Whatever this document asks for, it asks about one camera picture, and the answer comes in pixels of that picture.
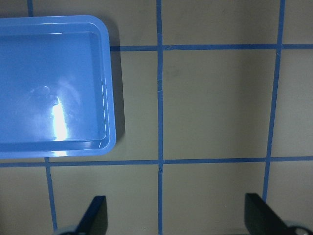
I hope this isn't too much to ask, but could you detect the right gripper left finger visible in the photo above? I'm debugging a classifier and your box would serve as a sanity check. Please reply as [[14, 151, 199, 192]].
[[74, 196, 108, 235]]

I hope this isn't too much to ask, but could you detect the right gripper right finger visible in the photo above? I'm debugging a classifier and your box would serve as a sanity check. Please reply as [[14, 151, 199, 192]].
[[245, 193, 291, 235]]

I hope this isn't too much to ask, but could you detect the blue plastic tray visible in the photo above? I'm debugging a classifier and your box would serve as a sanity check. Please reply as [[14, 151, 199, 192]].
[[0, 15, 116, 159]]

